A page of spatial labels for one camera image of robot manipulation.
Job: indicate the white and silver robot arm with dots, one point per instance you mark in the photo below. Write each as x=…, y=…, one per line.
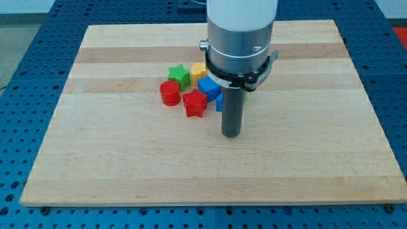
x=239, y=33

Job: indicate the red star block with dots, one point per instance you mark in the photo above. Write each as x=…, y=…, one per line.
x=195, y=103

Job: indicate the small blue block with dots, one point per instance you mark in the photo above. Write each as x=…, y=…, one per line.
x=219, y=102

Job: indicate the blue cube block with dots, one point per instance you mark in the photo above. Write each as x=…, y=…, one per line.
x=209, y=87

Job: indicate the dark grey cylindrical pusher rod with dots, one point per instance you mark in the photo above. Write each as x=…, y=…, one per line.
x=233, y=106

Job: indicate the red cylinder block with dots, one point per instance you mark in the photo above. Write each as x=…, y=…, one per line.
x=170, y=93

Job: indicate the yellow rounded block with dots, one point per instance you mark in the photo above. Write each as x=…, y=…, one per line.
x=198, y=71

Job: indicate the green star block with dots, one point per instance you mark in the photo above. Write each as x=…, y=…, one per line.
x=180, y=75

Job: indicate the light wooden board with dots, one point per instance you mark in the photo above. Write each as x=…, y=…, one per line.
x=309, y=136

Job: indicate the dark mount plate at top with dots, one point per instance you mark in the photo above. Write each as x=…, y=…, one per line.
x=191, y=6

